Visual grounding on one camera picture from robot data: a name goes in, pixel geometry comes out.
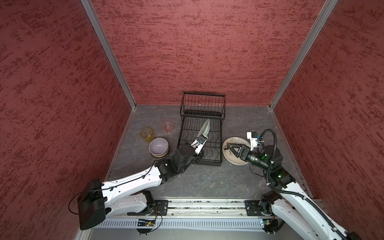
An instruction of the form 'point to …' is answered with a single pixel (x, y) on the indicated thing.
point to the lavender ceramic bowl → (158, 146)
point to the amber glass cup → (147, 133)
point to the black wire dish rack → (201, 117)
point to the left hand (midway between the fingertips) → (200, 143)
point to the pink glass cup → (167, 125)
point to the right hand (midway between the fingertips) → (227, 150)
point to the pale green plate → (205, 128)
